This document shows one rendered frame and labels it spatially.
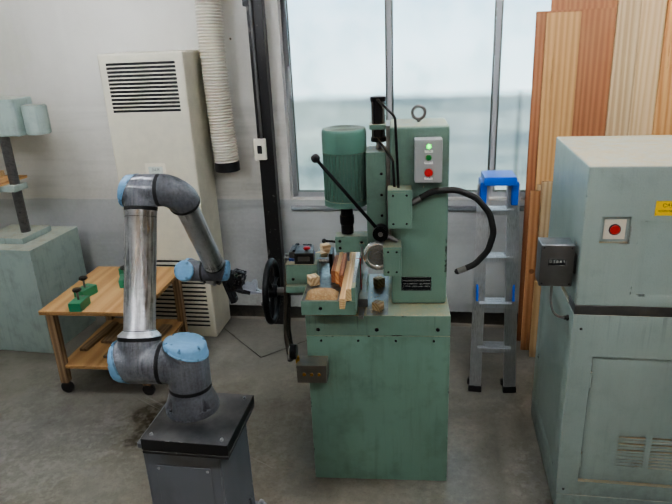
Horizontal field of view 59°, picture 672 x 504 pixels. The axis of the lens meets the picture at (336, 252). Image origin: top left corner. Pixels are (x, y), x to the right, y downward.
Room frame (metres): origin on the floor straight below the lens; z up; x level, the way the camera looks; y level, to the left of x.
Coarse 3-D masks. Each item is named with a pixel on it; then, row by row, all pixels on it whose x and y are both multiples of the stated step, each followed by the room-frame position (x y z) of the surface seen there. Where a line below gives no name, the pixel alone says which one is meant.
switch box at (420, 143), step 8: (416, 144) 2.15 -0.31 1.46; (424, 144) 2.15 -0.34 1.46; (432, 144) 2.14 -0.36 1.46; (440, 144) 2.14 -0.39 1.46; (416, 152) 2.15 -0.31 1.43; (424, 152) 2.15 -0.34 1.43; (440, 152) 2.14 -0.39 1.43; (416, 160) 2.15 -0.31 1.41; (424, 160) 2.15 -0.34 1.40; (432, 160) 2.14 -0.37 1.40; (440, 160) 2.14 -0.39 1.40; (416, 168) 2.15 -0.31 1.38; (424, 168) 2.15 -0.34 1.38; (432, 168) 2.14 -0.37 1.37; (440, 168) 2.14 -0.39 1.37; (416, 176) 2.15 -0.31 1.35; (424, 176) 2.15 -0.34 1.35; (432, 176) 2.14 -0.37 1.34; (440, 176) 2.14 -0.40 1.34
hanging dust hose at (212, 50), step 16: (208, 0) 3.61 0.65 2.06; (208, 16) 3.61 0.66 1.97; (208, 32) 3.61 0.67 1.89; (208, 48) 3.61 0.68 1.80; (208, 64) 3.61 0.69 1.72; (224, 64) 3.66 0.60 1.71; (208, 80) 3.62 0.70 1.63; (224, 80) 3.63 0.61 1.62; (208, 96) 3.62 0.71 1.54; (224, 96) 3.62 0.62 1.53; (208, 112) 3.63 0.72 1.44; (224, 112) 3.62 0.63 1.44; (224, 128) 3.60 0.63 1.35; (224, 144) 3.61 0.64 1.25; (224, 160) 3.60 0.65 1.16
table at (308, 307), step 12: (336, 252) 2.59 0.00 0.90; (324, 264) 2.44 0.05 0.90; (324, 276) 2.30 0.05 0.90; (288, 288) 2.29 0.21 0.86; (300, 288) 2.28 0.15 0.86; (312, 288) 2.18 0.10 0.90; (336, 288) 2.17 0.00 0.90; (312, 300) 2.07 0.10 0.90; (324, 300) 2.07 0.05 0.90; (336, 300) 2.06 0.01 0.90; (312, 312) 2.07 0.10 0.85; (324, 312) 2.06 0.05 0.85; (336, 312) 2.06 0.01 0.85; (348, 312) 2.05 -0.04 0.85
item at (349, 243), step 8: (336, 232) 2.37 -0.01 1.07; (360, 232) 2.36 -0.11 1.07; (336, 240) 2.32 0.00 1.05; (344, 240) 2.31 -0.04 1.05; (352, 240) 2.31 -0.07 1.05; (360, 240) 2.31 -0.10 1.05; (336, 248) 2.32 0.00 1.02; (344, 248) 2.31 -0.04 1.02; (352, 248) 2.31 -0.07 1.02; (360, 248) 2.31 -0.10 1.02
